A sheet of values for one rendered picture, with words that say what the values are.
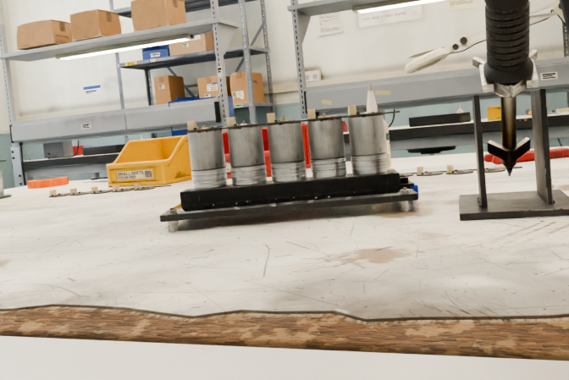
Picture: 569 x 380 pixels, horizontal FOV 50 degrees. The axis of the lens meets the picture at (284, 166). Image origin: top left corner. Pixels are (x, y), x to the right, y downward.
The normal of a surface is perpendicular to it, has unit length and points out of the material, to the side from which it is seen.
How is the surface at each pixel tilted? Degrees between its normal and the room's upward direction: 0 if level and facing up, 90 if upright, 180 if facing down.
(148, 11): 90
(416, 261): 0
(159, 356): 0
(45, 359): 0
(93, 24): 89
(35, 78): 90
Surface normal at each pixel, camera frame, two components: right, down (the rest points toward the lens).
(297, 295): -0.09, -0.99
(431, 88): -0.35, 0.10
